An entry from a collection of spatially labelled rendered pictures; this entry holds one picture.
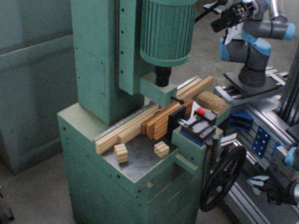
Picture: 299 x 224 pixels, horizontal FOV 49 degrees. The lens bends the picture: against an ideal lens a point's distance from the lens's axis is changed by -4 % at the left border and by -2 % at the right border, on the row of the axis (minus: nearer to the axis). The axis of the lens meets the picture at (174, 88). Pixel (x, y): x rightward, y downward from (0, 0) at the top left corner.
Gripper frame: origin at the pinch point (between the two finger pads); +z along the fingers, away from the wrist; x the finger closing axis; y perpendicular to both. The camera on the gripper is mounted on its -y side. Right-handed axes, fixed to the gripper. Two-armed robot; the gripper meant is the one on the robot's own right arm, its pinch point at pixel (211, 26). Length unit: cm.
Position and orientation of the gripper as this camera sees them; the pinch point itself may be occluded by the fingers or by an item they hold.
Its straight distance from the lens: 118.8
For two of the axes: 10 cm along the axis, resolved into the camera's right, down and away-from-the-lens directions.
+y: 5.9, -2.9, -7.5
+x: 4.9, 8.7, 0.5
